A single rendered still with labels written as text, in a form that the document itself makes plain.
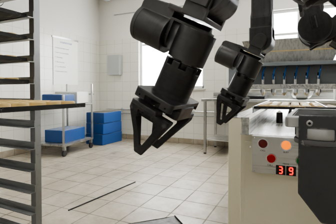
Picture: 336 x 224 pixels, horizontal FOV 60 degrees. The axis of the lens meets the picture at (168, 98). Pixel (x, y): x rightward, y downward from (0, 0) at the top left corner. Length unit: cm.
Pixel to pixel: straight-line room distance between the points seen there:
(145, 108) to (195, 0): 16
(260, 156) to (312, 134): 69
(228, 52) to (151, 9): 42
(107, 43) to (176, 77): 613
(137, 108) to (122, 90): 581
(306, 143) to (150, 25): 29
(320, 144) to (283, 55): 148
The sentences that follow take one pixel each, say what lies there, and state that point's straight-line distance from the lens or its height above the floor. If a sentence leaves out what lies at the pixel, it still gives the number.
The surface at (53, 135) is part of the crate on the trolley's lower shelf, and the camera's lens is 498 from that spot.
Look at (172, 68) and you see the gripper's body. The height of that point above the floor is 104.
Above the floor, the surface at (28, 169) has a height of 68.
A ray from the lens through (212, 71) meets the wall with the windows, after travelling 540.
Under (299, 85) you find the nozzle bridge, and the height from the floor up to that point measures 104.
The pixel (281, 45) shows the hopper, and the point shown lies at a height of 128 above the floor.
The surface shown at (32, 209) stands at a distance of 142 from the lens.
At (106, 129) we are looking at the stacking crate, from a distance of 559.
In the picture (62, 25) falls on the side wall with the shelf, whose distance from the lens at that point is 592.
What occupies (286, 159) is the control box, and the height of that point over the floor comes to 76.
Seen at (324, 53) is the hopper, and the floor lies 122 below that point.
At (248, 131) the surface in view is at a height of 85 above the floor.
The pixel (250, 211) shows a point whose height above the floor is 54.
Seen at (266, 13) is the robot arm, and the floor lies 121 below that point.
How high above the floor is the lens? 101
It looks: 1 degrees down
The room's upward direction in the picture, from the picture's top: straight up
